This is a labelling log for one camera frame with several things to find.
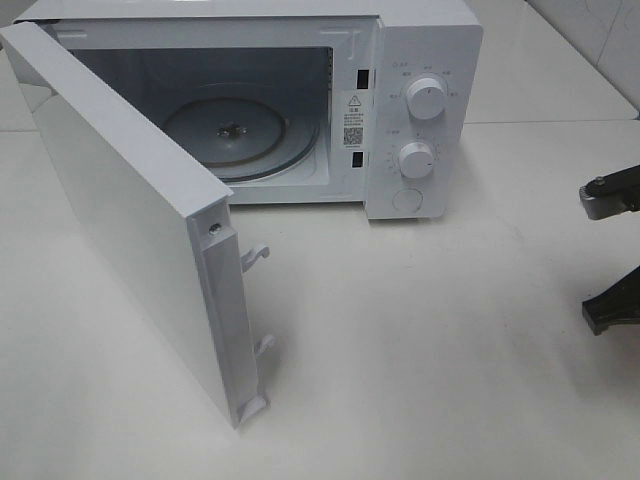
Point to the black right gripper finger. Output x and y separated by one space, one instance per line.
618 305

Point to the round white door release button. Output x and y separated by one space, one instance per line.
408 202

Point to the white timer knob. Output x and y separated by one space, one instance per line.
416 160

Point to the white upper power knob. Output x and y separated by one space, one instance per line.
426 97

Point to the white microwave oven body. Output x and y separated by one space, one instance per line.
347 63

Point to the glass microwave turntable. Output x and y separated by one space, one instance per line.
242 139

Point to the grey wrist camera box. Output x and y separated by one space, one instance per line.
612 194

